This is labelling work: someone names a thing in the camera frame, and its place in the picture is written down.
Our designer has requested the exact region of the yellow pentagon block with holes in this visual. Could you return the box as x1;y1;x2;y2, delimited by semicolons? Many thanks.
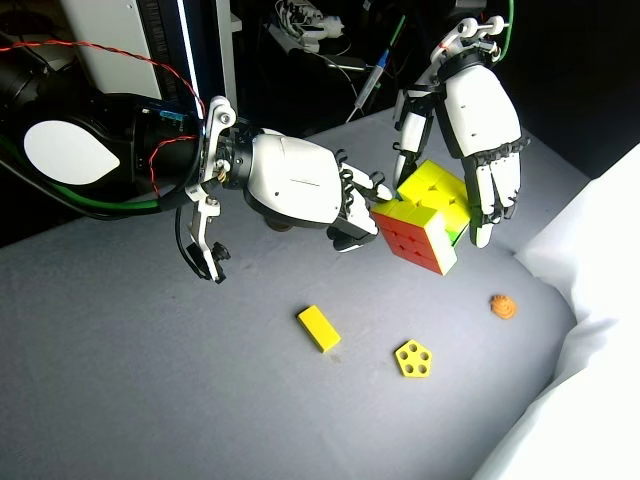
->
393;339;433;379

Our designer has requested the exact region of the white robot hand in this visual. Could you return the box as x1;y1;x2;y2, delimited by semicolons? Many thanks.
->
392;61;532;249
243;128;395;253

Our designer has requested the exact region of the white robot body column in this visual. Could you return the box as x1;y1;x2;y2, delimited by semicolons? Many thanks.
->
59;0;237;101

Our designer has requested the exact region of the grey table cloth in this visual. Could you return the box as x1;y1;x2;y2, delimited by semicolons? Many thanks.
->
0;84;592;480

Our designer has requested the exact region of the white foam backdrop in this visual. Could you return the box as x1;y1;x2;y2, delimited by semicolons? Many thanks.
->
471;141;640;480

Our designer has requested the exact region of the green braided cable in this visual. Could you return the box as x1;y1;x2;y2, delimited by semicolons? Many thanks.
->
492;0;516;62
0;137;169;216

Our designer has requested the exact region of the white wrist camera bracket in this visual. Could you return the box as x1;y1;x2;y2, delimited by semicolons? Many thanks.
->
183;94;239;285
428;14;507;66

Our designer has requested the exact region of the white spare robot hand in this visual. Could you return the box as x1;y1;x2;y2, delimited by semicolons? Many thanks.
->
267;0;346;54

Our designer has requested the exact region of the multicoloured puzzle cube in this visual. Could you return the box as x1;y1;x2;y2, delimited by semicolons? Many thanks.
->
370;158;473;277

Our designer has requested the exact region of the yellow rectangular block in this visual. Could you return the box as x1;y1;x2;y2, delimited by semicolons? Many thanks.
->
296;304;343;354

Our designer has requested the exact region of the orange swirl toy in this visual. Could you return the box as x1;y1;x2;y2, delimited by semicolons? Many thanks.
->
488;293;519;320

